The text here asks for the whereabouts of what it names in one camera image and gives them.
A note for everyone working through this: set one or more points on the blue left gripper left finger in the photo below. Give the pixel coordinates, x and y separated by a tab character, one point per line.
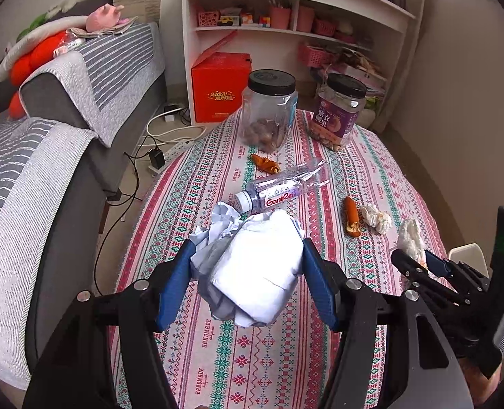
174	286

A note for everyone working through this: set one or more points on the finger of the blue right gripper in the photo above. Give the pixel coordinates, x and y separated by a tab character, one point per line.
438	266
411	270

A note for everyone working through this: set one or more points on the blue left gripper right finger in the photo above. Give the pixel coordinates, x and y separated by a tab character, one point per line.
322	285

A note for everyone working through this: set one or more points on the white tissue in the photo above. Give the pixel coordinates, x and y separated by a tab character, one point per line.
410	241

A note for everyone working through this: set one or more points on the stained tissue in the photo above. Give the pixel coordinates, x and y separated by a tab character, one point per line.
380	221

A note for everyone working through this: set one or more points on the white paper ball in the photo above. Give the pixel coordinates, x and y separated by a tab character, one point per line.
247	269

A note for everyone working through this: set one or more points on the clear plastic water bottle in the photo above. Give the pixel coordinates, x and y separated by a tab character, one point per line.
272	191

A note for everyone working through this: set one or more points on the white plastic trash bin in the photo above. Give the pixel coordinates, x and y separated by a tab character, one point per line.
472	255

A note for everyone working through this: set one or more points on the patterned red green tablecloth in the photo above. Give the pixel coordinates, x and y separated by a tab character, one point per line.
217	364

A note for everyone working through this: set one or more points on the long orange peel piece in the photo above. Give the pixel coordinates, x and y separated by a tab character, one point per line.
352	224

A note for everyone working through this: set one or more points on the black power adapter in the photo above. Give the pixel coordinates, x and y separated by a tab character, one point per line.
156	157

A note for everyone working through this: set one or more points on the white power strip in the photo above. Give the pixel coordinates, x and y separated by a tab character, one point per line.
180	147

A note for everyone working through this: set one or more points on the small orange peel piece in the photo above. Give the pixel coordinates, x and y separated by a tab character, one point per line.
265	165

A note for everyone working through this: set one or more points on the white sack on floor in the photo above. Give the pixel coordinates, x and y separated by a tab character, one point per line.
366	118

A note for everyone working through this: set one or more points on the grey sofa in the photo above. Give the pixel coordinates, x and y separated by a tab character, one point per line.
64	170

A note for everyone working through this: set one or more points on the nut jar with purple label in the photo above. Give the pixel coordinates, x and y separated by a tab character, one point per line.
339	101

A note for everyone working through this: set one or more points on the grey striped sofa cover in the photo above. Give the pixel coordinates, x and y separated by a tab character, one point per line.
56	136

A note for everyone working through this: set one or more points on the clear jar with blue label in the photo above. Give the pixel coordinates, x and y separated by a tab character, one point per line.
269	103

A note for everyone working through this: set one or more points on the red cardboard gift box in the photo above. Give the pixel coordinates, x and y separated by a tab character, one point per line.
218	82

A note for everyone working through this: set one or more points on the stack of papers and folders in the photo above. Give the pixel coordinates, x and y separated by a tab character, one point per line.
358	66

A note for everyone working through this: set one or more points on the pink plastic basket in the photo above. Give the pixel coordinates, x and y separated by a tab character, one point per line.
314	56

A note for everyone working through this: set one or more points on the red orange plush cushion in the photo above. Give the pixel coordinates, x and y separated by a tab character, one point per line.
31	61

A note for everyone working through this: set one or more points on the white bookshelf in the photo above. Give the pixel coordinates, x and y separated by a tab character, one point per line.
271	30

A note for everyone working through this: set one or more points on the pink plush toy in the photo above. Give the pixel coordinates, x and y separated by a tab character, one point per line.
105	17

